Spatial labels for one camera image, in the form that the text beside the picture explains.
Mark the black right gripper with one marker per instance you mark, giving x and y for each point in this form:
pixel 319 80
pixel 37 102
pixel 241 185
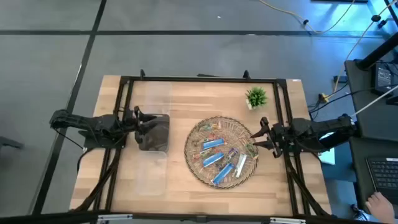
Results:
pixel 281 138

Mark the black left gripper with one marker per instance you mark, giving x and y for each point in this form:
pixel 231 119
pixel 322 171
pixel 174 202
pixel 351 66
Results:
pixel 130 124

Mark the white granola bar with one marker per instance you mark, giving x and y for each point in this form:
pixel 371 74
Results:
pixel 241 165

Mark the red granola bar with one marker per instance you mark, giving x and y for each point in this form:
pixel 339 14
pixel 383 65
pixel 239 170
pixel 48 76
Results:
pixel 212 137
pixel 200 154

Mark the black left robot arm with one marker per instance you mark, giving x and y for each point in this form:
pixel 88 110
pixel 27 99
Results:
pixel 93 124

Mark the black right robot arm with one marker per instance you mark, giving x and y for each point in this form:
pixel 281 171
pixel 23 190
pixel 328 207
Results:
pixel 320 129

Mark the clear plastic bin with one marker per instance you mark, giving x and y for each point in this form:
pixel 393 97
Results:
pixel 157 96
pixel 150 174

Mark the green plant in white pot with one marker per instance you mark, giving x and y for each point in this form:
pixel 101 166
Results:
pixel 256 97

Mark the white paper sheet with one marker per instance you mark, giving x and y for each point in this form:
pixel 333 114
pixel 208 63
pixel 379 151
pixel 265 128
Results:
pixel 328 157

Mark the yellow plug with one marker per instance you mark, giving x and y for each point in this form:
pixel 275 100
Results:
pixel 324 98

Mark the round woven wicker mat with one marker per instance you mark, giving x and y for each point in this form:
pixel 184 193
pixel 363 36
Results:
pixel 199 174

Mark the black desk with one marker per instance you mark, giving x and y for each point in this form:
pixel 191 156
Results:
pixel 360 174
pixel 363 118

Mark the black laptop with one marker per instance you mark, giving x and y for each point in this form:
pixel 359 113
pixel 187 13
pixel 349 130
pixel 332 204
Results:
pixel 384 177

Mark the black power brick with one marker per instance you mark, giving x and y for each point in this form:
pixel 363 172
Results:
pixel 383 77

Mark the person's hand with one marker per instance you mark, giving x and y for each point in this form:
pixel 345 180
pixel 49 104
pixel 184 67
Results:
pixel 381 207

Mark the grey chair base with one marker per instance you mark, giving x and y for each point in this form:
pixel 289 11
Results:
pixel 9 143

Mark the black pole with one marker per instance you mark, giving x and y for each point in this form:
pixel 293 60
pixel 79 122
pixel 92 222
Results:
pixel 377 53

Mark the black frame clamp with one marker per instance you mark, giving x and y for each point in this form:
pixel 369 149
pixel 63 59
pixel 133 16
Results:
pixel 142 74
pixel 246 74

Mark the black aluminium table frame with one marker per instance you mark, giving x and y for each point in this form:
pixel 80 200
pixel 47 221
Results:
pixel 202 79

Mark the silver frame bracket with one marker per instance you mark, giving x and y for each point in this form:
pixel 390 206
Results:
pixel 115 217
pixel 287 221

